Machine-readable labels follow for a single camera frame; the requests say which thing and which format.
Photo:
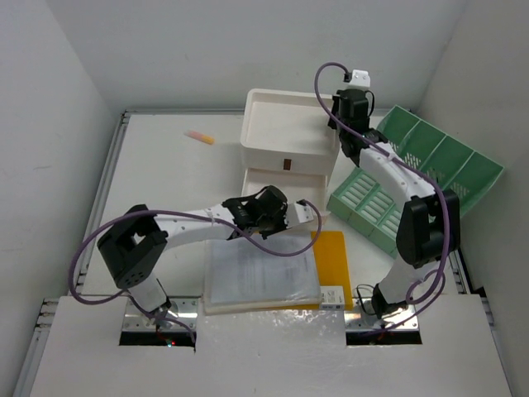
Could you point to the green plastic file tray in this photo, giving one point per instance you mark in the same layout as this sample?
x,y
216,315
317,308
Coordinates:
x,y
369,209

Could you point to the pink orange highlighter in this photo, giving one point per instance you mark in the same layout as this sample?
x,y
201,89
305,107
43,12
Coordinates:
x,y
198,136

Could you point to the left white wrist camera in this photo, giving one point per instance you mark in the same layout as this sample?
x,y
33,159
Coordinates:
x,y
297,214

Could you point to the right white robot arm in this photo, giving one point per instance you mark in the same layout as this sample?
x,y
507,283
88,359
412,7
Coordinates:
x,y
429,227

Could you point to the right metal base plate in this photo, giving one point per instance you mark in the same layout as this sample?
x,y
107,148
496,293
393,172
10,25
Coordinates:
x,y
357,320

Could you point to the yellow folder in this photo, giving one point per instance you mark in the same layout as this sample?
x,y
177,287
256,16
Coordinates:
x,y
330,256

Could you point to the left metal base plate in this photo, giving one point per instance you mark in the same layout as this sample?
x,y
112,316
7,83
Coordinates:
x,y
180,315

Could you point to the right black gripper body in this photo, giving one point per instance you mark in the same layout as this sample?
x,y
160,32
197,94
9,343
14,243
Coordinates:
x,y
335,125

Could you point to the small white box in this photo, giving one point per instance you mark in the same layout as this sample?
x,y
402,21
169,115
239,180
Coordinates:
x,y
332,298

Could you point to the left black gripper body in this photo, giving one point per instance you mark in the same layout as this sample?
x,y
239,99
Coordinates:
x,y
268,223

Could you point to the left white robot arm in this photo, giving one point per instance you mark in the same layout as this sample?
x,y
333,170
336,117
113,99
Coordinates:
x,y
132,247

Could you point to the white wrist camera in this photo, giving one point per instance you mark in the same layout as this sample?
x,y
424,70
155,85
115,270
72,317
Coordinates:
x,y
357,79
297,214

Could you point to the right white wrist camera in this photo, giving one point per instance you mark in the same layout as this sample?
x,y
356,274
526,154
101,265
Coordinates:
x,y
357,79

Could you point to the white three-drawer organizer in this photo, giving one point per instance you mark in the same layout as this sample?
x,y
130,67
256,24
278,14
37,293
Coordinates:
x,y
287,131

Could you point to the clear sleeve with papers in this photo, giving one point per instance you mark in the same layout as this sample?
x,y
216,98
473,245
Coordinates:
x,y
241,277

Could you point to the metal base plate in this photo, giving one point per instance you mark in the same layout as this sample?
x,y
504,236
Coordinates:
x,y
357,320
180,315

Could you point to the white drawer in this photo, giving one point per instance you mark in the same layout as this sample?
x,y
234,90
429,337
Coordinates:
x,y
294,186

